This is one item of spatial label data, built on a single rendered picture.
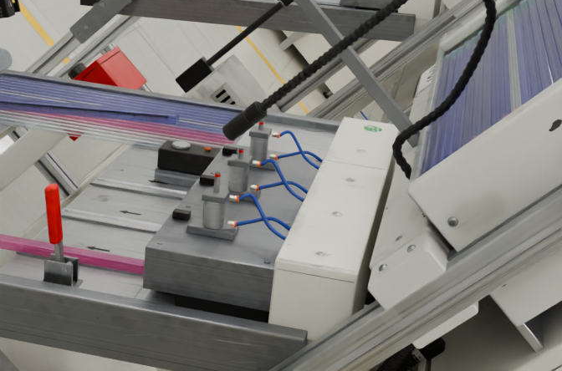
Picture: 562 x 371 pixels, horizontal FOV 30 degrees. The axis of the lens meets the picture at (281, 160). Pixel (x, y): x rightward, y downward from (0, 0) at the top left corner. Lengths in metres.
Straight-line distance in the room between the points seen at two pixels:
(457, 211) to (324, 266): 0.15
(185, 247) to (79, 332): 0.13
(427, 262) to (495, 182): 0.09
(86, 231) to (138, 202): 0.11
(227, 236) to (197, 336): 0.11
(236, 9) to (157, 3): 0.19
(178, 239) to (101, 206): 0.24
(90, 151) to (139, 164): 2.06
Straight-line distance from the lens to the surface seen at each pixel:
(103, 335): 1.06
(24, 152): 2.23
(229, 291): 1.05
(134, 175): 1.39
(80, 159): 3.42
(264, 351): 1.02
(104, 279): 1.12
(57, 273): 1.09
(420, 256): 0.91
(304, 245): 1.04
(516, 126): 0.90
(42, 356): 1.71
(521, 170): 0.91
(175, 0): 2.46
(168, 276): 1.06
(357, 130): 1.40
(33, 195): 3.11
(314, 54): 5.79
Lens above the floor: 1.64
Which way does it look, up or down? 20 degrees down
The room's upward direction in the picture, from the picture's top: 53 degrees clockwise
